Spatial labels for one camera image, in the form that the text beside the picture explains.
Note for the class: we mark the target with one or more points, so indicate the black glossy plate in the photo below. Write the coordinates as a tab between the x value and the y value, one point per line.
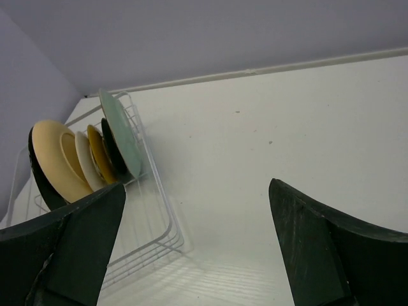
113	151

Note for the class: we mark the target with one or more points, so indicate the white wire dish rack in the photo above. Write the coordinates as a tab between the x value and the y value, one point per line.
149	235

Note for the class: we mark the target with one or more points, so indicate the beige bear plate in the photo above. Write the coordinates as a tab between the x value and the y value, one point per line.
55	150

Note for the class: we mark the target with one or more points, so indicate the yellow patterned plate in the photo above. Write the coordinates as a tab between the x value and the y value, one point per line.
100	155

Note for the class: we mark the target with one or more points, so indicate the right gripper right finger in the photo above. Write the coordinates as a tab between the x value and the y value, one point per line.
332	258

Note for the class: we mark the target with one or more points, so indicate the teal floral plate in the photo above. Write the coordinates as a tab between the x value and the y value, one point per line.
122	131

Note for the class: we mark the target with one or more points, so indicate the cream and black plate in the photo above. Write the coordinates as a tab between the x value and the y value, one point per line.
84	154

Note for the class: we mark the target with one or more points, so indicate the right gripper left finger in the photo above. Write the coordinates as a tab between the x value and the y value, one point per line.
60	258

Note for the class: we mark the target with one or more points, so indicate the red rimmed plate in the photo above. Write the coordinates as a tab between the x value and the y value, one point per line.
50	196

